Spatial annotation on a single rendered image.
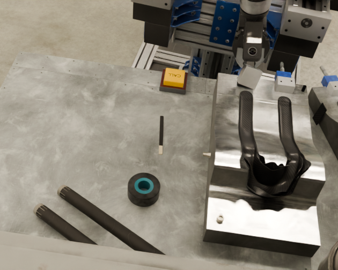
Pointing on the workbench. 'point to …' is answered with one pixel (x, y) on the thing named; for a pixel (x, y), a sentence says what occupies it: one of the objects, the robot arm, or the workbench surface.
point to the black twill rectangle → (319, 113)
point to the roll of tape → (137, 182)
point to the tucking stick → (161, 135)
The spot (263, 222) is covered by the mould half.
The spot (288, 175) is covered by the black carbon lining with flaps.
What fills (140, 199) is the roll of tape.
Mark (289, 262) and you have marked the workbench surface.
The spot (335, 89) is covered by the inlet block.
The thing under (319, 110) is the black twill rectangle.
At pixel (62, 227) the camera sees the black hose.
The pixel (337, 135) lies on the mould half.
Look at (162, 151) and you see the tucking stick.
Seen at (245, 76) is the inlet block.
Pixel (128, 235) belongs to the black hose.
